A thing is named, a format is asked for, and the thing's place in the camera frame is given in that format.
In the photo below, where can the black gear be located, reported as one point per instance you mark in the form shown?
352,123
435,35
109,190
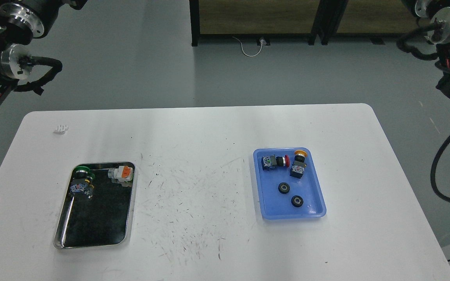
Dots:
283,188
297,201

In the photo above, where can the blue plastic tray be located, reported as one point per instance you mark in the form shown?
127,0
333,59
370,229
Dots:
273,204

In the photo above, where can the silver metal tray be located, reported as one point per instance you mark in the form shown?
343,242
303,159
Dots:
103,221

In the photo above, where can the left wooden cabinet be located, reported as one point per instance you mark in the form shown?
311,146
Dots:
255,18

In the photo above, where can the wooden cabinet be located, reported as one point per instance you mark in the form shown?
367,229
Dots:
255,18
366,18

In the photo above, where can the small white plastic part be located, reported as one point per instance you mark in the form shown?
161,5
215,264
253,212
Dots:
61,130

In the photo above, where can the right wooden cabinet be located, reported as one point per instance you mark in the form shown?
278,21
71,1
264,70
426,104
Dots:
366,18

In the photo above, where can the red push button switch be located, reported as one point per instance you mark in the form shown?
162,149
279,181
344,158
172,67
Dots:
270,162

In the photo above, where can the yellow push button switch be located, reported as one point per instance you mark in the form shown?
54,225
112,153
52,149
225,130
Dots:
298,166

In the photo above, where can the orange white switch component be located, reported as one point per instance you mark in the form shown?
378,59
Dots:
122,175

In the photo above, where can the green push button switch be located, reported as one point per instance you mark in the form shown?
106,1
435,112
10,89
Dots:
81,182

